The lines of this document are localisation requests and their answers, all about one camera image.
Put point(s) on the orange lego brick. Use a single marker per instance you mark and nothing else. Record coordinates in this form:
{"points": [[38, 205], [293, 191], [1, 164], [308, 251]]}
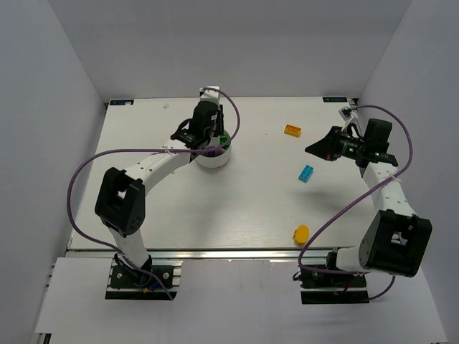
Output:
{"points": [[292, 130]]}

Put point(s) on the purple lego brick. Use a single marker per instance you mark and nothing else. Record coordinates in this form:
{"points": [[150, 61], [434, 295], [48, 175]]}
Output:
{"points": [[212, 153]]}

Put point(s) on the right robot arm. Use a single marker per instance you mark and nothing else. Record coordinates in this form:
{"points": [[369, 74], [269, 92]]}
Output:
{"points": [[397, 238]]}

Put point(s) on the large cyan lego brick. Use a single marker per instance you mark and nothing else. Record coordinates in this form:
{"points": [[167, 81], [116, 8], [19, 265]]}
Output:
{"points": [[306, 173]]}

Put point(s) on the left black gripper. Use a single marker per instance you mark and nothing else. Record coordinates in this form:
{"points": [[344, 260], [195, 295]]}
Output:
{"points": [[191, 140]]}

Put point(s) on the left blue corner sticker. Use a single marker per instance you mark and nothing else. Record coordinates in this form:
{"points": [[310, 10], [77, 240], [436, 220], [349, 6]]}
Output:
{"points": [[121, 102]]}

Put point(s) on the yellow round lego piece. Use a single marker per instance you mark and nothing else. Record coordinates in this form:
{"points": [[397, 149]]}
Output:
{"points": [[301, 235]]}

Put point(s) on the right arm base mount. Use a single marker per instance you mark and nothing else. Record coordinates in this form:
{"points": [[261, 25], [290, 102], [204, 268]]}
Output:
{"points": [[321, 287]]}

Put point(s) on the white round divided container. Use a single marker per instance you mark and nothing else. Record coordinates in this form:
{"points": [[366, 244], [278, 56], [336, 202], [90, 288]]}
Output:
{"points": [[216, 158]]}

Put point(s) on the dark green lego brick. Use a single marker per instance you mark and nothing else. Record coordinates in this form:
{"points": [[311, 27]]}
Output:
{"points": [[223, 142]]}

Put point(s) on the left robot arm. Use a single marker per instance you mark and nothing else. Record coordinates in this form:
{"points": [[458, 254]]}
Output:
{"points": [[121, 202]]}

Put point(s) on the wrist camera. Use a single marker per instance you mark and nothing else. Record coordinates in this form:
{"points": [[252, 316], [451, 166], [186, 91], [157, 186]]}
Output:
{"points": [[210, 94], [349, 115]]}

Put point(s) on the right blue corner sticker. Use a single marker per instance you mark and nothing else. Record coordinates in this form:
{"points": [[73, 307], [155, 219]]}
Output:
{"points": [[334, 99]]}

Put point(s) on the blue corner sticker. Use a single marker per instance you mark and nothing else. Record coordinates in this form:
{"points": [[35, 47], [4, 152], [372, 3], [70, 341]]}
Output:
{"points": [[121, 102], [334, 99]]}

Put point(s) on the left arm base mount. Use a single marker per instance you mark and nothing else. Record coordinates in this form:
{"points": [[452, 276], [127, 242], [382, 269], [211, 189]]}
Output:
{"points": [[126, 283]]}

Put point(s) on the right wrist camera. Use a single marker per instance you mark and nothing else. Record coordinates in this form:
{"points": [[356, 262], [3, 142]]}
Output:
{"points": [[349, 115]]}

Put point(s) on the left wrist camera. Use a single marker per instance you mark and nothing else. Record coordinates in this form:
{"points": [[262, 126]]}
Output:
{"points": [[210, 94]]}

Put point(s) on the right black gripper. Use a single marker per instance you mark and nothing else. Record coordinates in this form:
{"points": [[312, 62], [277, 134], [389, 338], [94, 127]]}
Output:
{"points": [[333, 142]]}

